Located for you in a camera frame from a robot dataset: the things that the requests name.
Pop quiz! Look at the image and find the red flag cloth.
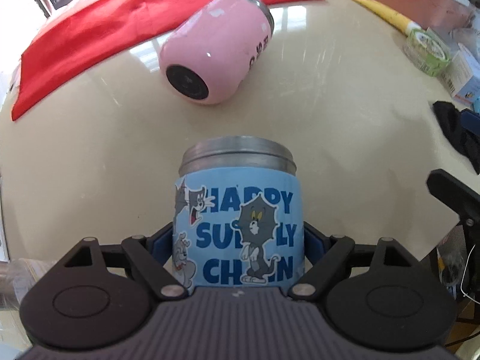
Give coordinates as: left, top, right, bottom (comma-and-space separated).
10, 0, 310, 120

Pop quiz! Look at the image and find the blue cartoon cup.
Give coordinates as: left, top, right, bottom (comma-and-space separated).
172, 136, 304, 291

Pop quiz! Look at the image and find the pink cup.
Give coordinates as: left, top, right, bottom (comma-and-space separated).
160, 0, 274, 105

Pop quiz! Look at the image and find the yellow tube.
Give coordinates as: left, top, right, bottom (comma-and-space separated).
352, 0, 422, 36

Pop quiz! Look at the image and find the green tape roll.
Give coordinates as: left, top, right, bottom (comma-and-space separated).
403, 28, 451, 77

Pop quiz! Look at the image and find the small white blue box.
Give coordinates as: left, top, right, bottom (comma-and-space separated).
439, 43, 479, 107

